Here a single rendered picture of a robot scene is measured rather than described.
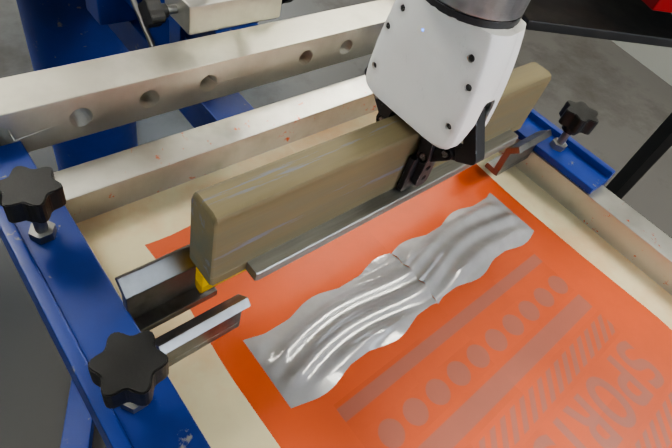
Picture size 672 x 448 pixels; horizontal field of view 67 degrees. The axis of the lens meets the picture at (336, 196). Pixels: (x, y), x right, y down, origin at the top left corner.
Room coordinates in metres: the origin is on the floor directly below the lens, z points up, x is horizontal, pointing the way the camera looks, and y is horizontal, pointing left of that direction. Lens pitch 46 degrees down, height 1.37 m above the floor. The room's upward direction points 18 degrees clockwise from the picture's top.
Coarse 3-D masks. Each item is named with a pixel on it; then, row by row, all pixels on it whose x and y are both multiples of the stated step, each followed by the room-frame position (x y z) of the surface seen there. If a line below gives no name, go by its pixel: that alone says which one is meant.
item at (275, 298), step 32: (160, 256) 0.25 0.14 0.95; (320, 256) 0.31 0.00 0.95; (352, 256) 0.32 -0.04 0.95; (224, 288) 0.24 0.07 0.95; (256, 288) 0.25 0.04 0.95; (288, 288) 0.26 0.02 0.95; (320, 288) 0.28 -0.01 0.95; (256, 320) 0.22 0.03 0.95; (416, 320) 0.28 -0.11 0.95; (224, 352) 0.19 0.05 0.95; (384, 352) 0.23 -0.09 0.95; (256, 384) 0.17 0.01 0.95; (352, 384) 0.19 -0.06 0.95; (288, 416) 0.15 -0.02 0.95; (320, 416) 0.16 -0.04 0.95
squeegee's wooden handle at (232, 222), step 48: (528, 96) 0.48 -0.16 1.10; (336, 144) 0.29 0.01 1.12; (384, 144) 0.31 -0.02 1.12; (240, 192) 0.22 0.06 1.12; (288, 192) 0.23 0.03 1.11; (336, 192) 0.27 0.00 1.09; (384, 192) 0.33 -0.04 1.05; (192, 240) 0.20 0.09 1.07; (240, 240) 0.21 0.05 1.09; (288, 240) 0.24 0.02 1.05
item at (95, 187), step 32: (320, 96) 0.52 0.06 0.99; (352, 96) 0.54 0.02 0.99; (224, 128) 0.41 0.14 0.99; (256, 128) 0.43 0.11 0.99; (288, 128) 0.45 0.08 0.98; (320, 128) 0.50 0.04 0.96; (96, 160) 0.31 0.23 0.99; (128, 160) 0.32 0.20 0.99; (160, 160) 0.34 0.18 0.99; (192, 160) 0.36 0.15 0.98; (224, 160) 0.39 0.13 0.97; (544, 160) 0.54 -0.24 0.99; (64, 192) 0.26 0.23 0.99; (96, 192) 0.28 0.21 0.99; (128, 192) 0.30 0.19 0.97; (576, 192) 0.51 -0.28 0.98; (608, 192) 0.52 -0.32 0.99; (608, 224) 0.48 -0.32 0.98; (640, 224) 0.48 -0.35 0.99; (640, 256) 0.45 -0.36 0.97
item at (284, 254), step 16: (496, 144) 0.45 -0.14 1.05; (448, 160) 0.40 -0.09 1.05; (432, 176) 0.37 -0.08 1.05; (448, 176) 0.38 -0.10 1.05; (400, 192) 0.33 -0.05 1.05; (416, 192) 0.34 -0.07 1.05; (368, 208) 0.30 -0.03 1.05; (384, 208) 0.31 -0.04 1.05; (336, 224) 0.27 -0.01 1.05; (352, 224) 0.28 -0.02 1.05; (304, 240) 0.25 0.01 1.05; (320, 240) 0.25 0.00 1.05; (272, 256) 0.22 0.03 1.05; (288, 256) 0.23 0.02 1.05; (256, 272) 0.21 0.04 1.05; (272, 272) 0.22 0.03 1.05
